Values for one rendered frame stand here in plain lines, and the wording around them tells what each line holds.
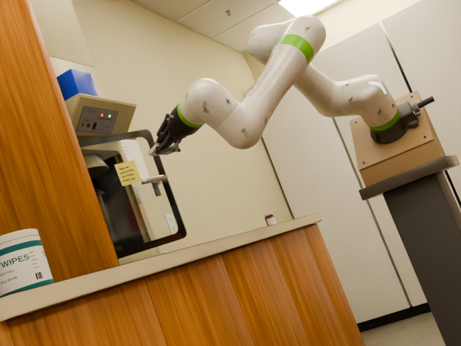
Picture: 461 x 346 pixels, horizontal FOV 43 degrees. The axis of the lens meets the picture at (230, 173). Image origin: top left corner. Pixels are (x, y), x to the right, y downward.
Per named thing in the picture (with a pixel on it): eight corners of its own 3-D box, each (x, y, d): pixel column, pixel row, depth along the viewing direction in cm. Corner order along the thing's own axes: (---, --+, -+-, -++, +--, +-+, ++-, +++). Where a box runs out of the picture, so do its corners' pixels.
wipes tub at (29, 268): (-15, 314, 128) (-34, 250, 131) (28, 302, 140) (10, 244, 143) (27, 296, 123) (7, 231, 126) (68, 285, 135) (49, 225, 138)
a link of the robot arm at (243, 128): (265, 55, 178) (285, 36, 168) (293, 79, 180) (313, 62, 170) (207, 136, 160) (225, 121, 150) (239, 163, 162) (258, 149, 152)
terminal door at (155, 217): (108, 262, 176) (67, 142, 182) (187, 237, 196) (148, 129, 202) (108, 261, 176) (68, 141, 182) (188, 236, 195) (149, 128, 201)
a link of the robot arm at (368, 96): (367, 107, 224) (345, 73, 213) (405, 104, 213) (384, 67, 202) (357, 133, 218) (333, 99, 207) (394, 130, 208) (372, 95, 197)
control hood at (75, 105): (61, 136, 182) (51, 108, 183) (121, 141, 211) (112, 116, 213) (88, 121, 177) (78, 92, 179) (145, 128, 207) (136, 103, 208)
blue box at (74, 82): (55, 107, 184) (47, 82, 186) (76, 110, 193) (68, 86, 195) (79, 93, 180) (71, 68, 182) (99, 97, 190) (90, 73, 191)
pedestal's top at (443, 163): (459, 164, 222) (455, 154, 223) (449, 166, 194) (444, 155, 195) (382, 194, 236) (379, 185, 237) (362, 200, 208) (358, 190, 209)
